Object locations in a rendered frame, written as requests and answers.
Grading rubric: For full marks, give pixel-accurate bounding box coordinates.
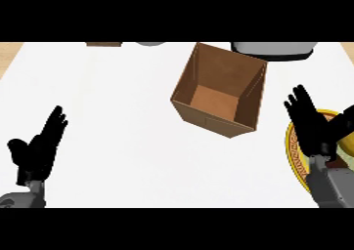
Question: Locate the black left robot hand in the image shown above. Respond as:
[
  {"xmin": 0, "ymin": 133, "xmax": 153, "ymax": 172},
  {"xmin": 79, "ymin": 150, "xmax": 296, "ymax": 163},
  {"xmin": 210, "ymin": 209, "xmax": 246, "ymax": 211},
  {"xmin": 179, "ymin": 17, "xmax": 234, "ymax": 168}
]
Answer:
[{"xmin": 6, "ymin": 104, "xmax": 70, "ymax": 188}]

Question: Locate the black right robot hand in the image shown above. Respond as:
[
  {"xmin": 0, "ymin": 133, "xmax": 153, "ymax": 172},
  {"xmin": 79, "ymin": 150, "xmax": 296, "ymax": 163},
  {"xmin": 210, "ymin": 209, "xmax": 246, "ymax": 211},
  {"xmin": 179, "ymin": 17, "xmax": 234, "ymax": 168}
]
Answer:
[{"xmin": 283, "ymin": 84, "xmax": 354, "ymax": 163}]

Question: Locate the yellow patterned plate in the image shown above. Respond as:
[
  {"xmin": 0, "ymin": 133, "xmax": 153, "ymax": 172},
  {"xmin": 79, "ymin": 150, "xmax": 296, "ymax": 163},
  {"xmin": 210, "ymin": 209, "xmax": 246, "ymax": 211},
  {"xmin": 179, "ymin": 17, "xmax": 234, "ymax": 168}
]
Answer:
[{"xmin": 284, "ymin": 108, "xmax": 354, "ymax": 194}]

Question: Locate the brown cardboard box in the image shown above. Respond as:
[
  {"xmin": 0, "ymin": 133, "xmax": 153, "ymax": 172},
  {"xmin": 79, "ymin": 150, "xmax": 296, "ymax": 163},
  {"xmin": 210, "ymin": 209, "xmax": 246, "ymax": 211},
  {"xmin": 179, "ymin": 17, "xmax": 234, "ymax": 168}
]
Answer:
[{"xmin": 169, "ymin": 42, "xmax": 269, "ymax": 140}]

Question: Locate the grey and black appliance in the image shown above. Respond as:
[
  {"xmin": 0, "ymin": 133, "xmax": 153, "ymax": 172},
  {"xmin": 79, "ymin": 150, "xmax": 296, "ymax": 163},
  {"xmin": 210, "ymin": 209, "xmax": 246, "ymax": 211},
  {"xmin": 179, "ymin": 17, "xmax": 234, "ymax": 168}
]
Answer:
[{"xmin": 230, "ymin": 42, "xmax": 321, "ymax": 63}]

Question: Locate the brown wooden block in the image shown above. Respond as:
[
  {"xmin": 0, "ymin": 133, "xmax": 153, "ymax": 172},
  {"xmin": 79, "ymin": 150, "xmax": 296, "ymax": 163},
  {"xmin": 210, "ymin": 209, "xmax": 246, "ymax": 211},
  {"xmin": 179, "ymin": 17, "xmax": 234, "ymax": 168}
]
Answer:
[{"xmin": 86, "ymin": 42, "xmax": 124, "ymax": 48}]

